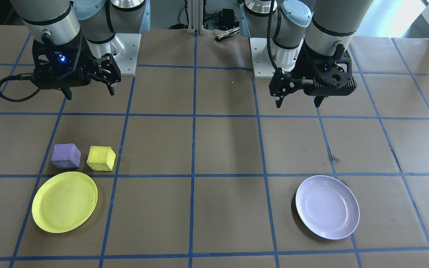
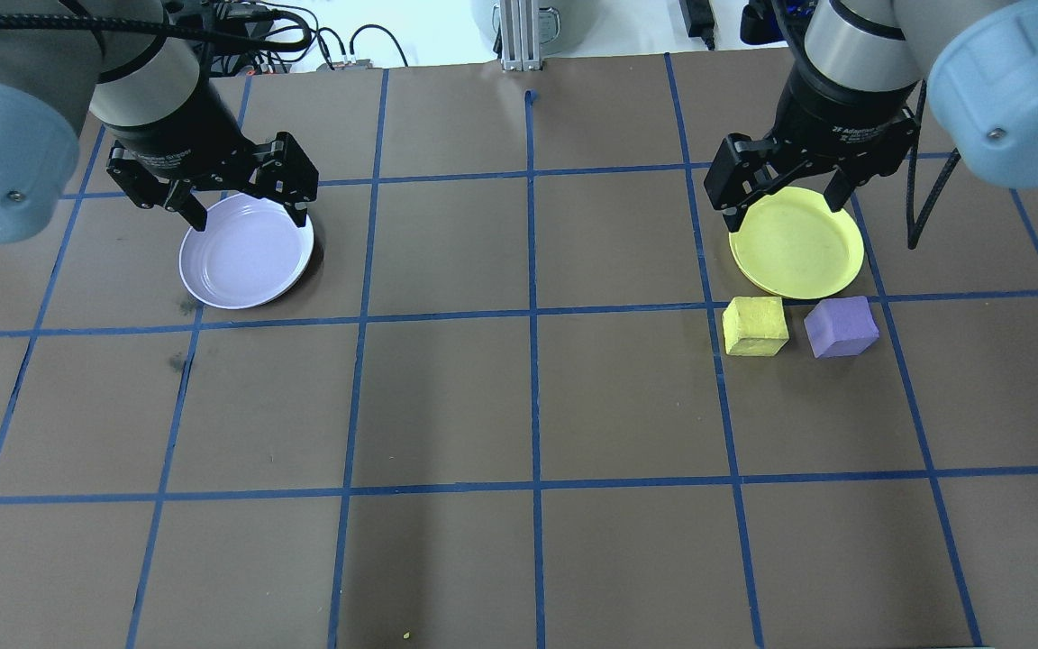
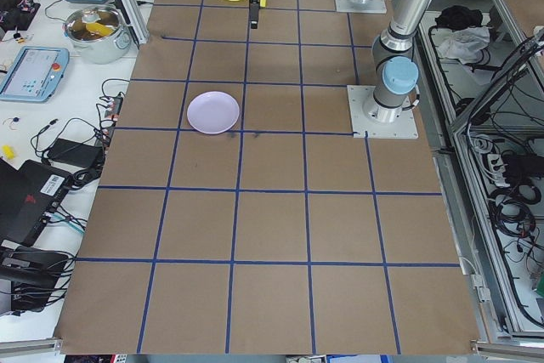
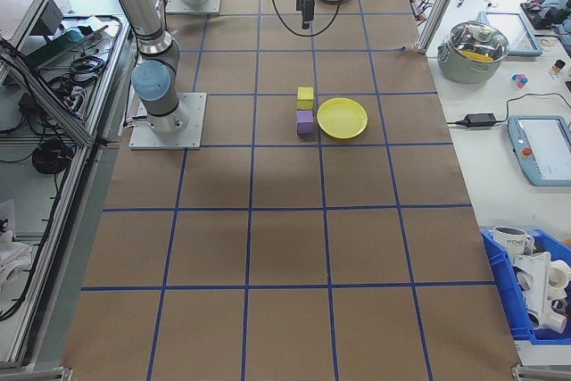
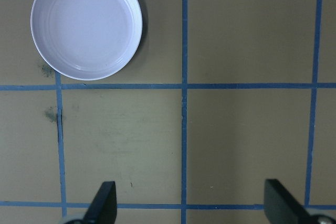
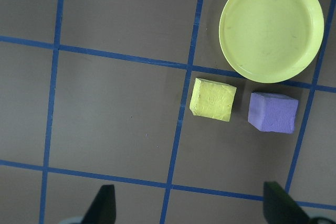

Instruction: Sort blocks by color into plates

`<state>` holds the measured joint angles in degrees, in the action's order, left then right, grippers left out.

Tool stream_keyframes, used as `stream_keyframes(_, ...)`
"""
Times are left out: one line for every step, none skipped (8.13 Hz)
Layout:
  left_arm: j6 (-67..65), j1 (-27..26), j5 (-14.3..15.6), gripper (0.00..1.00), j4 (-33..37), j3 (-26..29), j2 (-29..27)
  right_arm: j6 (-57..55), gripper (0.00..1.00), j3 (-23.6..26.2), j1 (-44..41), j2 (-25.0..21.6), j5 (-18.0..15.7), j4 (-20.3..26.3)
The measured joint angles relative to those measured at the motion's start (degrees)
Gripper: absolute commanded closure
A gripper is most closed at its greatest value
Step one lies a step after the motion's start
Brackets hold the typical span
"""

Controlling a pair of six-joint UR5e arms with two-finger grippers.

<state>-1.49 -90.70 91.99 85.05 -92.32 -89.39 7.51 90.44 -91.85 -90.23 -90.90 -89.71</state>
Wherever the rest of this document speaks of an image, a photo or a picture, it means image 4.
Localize yellow foam block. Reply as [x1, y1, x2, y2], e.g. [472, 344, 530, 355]
[296, 86, 316, 112]

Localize purple foam block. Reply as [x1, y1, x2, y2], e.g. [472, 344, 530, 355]
[295, 108, 316, 137]

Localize yellow plastic plate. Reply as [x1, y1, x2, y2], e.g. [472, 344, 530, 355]
[316, 97, 370, 141]

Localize grey pot with glass lid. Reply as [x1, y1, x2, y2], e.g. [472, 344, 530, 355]
[436, 20, 510, 85]

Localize blue grey teach pendant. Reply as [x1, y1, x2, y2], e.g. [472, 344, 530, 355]
[478, 10, 543, 59]
[506, 114, 571, 187]

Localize black power adapter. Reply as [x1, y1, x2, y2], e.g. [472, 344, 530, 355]
[446, 112, 499, 129]

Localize blue cloth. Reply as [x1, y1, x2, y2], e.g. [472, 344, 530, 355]
[541, 0, 571, 35]

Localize green flat board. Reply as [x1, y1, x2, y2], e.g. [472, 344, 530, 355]
[26, 26, 111, 70]

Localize white printed mug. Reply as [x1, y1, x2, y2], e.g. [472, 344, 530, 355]
[492, 225, 535, 258]

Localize blue plastic bin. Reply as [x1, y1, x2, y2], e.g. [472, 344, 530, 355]
[480, 228, 571, 345]

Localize white plastic pipe fittings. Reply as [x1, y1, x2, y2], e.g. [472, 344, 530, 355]
[511, 250, 571, 334]

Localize white crumpled cloth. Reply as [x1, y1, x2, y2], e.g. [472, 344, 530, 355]
[0, 199, 35, 285]

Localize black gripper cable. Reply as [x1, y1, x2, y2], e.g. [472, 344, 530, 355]
[269, 0, 343, 37]

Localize aluminium profile post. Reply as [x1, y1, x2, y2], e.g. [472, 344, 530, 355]
[416, 0, 468, 55]

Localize black power adapter cable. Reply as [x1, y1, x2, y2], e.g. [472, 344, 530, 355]
[493, 92, 571, 124]

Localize grey box in frame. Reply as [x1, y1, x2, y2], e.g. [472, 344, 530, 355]
[37, 0, 66, 35]

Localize V-shaped metal bar frame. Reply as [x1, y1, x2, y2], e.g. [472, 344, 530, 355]
[0, 0, 137, 371]

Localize coiled black cable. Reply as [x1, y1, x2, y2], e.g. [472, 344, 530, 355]
[31, 137, 75, 176]

